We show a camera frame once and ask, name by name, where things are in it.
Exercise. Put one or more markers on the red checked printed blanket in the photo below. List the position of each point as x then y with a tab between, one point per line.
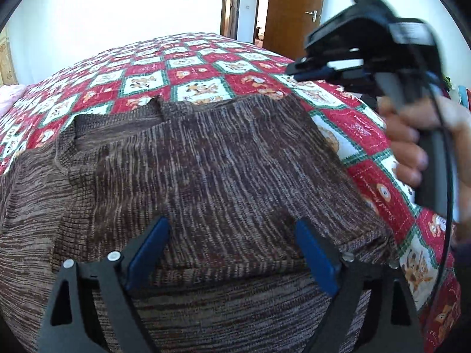
206	70

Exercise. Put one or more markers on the brown wooden door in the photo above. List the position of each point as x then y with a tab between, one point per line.
290	14

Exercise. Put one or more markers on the dark wooden door frame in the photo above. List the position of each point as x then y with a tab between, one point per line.
231	3

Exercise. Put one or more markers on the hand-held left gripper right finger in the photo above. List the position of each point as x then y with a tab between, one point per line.
317	259

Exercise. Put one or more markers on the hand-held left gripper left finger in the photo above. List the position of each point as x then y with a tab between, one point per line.
147	255

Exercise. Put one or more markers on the pink pillow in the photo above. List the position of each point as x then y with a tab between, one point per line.
9	99

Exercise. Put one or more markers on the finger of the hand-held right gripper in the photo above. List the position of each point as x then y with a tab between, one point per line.
320	73
312	62

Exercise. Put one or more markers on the brown knit sweater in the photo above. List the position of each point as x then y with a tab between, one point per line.
206	176

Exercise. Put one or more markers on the green and blue clutter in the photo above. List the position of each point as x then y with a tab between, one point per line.
458	92

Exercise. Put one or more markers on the person's right hand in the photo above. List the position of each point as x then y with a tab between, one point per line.
403	143

